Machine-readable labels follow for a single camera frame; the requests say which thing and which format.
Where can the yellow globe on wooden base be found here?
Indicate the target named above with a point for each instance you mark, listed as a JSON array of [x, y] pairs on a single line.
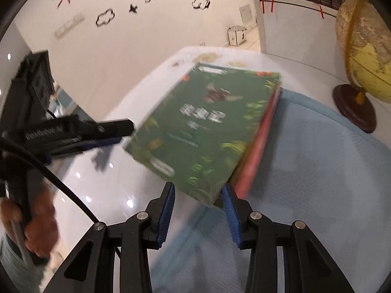
[[366, 52]]

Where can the white wall switch panel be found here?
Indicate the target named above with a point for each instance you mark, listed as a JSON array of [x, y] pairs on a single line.
[[68, 26]]

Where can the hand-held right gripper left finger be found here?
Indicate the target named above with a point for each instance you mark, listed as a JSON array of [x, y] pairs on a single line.
[[166, 216]]

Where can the person's left forearm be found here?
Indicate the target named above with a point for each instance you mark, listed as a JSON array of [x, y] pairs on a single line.
[[12, 265]]

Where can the light blue quilted mat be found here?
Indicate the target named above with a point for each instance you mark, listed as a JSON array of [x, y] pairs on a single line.
[[305, 189]]

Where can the red poet cover book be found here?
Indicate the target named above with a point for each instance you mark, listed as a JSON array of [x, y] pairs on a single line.
[[259, 140]]

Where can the dark green beetle cover book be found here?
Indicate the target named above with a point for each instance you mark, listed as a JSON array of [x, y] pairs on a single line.
[[198, 128]]

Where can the white wall access panel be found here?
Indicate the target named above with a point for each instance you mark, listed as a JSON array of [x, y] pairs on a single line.
[[246, 14]]

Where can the small white box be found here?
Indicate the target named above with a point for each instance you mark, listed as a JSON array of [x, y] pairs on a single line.
[[236, 36]]

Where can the person's left hand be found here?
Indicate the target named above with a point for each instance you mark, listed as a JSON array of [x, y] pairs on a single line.
[[42, 219]]

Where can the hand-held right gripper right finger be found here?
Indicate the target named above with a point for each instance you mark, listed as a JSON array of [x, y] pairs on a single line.
[[232, 216]]

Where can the black bird wall sticker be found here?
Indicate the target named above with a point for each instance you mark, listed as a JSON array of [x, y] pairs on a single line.
[[133, 8]]

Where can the cloud outline wall sticker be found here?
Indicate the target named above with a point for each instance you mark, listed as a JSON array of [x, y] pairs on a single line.
[[105, 18]]

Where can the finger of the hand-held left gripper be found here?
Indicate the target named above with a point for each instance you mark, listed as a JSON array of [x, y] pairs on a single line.
[[113, 128], [104, 142]]

